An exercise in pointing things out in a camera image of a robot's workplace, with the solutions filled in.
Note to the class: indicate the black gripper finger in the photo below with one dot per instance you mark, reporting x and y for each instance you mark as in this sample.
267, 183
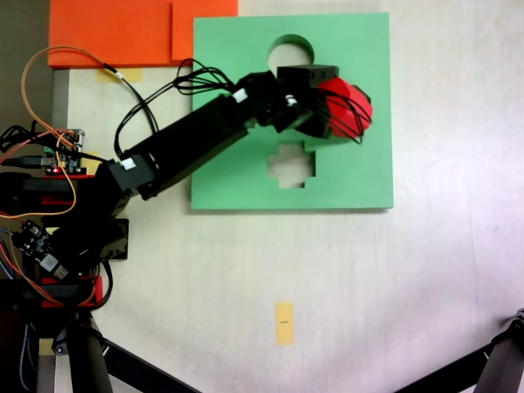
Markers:
323, 73
317, 129

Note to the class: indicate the red octagonal pillar block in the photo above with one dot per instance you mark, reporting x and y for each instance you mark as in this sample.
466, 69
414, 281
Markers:
340, 88

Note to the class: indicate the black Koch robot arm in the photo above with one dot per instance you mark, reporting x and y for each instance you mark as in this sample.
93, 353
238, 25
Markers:
184, 135

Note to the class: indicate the orange block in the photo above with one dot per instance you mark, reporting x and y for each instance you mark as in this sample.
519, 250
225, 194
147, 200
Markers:
110, 32

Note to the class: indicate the green shape sorter board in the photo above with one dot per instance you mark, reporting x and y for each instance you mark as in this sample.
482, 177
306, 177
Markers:
360, 180

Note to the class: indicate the yellow tape piece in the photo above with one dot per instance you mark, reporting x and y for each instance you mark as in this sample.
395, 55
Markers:
131, 75
45, 348
93, 165

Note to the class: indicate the yellow tape marker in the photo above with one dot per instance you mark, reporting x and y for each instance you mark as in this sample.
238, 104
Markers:
284, 323

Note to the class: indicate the small circuit board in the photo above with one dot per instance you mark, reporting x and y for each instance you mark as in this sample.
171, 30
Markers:
69, 161

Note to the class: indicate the black and red table clamp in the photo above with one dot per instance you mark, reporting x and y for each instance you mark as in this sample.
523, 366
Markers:
96, 286
41, 186

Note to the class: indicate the circuit board with grey inductor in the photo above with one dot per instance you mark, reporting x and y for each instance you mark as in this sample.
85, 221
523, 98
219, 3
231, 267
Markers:
32, 241

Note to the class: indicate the black tripod leg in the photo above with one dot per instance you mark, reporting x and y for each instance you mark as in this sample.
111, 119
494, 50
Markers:
503, 360
86, 368

